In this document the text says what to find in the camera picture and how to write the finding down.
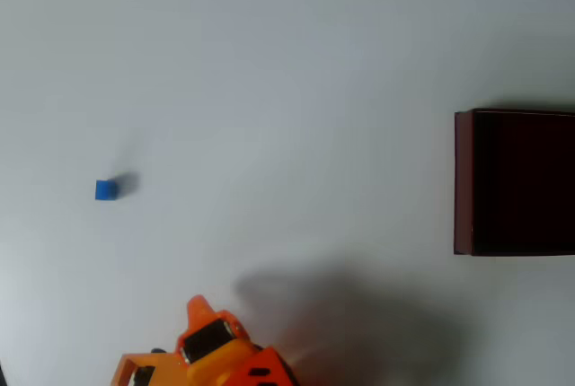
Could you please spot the orange gripper with servo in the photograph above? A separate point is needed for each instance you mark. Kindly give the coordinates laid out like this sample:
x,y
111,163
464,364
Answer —
x,y
205,339

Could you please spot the small blue cube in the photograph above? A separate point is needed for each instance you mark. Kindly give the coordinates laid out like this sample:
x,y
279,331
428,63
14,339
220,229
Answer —
x,y
105,190

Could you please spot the dark red box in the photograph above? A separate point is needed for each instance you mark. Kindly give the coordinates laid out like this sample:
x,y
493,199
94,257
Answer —
x,y
521,184

